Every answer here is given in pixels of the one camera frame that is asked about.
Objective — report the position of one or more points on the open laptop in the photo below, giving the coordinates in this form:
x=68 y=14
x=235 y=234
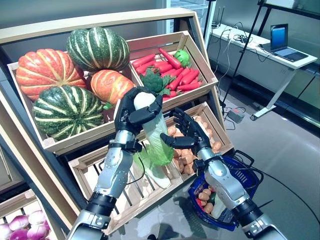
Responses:
x=278 y=37

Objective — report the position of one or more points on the black rack frame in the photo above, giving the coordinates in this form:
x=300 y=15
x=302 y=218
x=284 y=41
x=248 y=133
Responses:
x=287 y=7

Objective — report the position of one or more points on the wooden pumpkin crate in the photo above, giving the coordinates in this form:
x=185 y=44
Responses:
x=82 y=136

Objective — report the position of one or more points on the white desk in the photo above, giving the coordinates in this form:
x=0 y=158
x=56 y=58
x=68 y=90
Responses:
x=282 y=72

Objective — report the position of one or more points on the black tripod pole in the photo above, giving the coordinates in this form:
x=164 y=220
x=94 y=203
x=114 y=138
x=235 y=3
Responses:
x=243 y=50

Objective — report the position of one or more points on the green bell pepper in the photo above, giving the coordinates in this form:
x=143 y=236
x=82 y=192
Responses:
x=212 y=197

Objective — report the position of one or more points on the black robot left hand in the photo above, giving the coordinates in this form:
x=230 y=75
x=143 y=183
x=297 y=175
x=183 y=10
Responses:
x=125 y=115

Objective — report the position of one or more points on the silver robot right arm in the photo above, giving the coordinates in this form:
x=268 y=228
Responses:
x=222 y=182

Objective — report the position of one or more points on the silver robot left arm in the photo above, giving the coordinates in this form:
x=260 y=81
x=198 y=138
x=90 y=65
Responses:
x=112 y=170

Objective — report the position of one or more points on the wooden slatted cabbage crate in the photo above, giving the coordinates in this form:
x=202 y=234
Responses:
x=150 y=205

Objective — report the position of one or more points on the white pillar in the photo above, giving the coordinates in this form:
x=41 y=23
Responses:
x=210 y=20

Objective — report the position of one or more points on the dark green broccoli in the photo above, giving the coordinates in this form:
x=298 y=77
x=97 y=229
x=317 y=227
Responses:
x=155 y=81

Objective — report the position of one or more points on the small orange pumpkin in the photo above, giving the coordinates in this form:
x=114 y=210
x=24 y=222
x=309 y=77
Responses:
x=110 y=85

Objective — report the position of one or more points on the light green round vegetable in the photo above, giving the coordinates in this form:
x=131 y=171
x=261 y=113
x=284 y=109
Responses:
x=182 y=57

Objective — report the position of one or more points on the grey power box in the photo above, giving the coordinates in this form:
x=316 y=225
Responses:
x=236 y=113

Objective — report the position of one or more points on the large orange pumpkin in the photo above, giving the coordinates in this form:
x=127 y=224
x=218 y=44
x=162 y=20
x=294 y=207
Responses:
x=47 y=72

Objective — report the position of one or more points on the wooden turnip crate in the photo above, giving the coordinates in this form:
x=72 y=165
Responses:
x=15 y=200

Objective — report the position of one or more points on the brown potato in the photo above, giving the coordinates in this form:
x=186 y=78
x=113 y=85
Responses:
x=178 y=153
x=205 y=125
x=207 y=192
x=180 y=165
x=188 y=169
x=210 y=133
x=217 y=146
x=172 y=130
x=208 y=207
x=187 y=160
x=199 y=118
x=203 y=196

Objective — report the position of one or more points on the wooden potato crate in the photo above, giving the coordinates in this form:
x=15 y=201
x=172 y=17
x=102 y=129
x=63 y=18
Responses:
x=220 y=127

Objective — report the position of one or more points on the green striped pumpkin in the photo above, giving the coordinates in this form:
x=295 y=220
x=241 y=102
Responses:
x=97 y=48
x=67 y=112

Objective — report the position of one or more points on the purple white turnip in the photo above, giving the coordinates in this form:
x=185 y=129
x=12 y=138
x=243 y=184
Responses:
x=37 y=232
x=37 y=217
x=3 y=231
x=18 y=235
x=18 y=222

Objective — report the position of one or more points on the blue plastic shopping basket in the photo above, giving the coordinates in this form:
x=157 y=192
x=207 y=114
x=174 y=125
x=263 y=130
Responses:
x=222 y=220

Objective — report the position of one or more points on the napa cabbage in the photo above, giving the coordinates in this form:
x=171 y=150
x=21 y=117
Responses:
x=217 y=207
x=160 y=178
x=155 y=130

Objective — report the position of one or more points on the wooden carrot crate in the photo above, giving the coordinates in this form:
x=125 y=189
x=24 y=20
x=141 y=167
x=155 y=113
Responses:
x=200 y=55

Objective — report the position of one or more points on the red plastic carrot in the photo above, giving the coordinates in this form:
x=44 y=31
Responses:
x=163 y=67
x=175 y=83
x=188 y=87
x=143 y=60
x=172 y=93
x=172 y=72
x=145 y=68
x=166 y=98
x=170 y=58
x=190 y=77

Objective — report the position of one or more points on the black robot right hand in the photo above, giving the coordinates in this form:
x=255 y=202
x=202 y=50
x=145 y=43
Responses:
x=195 y=135

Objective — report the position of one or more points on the wooden display shelf frame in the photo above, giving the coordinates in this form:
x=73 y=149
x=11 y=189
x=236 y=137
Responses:
x=100 y=21

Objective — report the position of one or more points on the router with antennas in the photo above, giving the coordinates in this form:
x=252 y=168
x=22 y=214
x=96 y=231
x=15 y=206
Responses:
x=217 y=23

